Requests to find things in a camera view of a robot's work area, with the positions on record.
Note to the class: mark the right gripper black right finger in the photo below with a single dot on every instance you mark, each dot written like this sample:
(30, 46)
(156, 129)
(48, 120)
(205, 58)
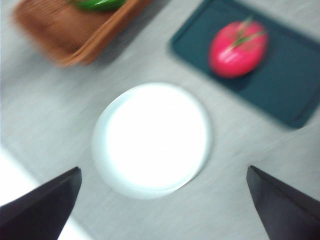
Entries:
(290, 210)

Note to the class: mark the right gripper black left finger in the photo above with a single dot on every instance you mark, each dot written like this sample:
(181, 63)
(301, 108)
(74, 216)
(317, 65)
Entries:
(40, 212)

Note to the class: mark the red tomato with green stem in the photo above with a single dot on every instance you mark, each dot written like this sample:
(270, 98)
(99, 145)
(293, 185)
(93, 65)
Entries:
(237, 52)

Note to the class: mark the black rectangular tray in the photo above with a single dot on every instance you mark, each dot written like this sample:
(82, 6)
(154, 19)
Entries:
(287, 82)

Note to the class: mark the grey round plate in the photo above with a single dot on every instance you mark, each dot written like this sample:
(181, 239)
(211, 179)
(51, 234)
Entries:
(152, 140)

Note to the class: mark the brown wicker basket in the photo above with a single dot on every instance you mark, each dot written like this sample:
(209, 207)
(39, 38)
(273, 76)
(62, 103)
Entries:
(70, 35)

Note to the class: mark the green pepper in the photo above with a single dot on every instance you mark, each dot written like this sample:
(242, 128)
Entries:
(97, 4)

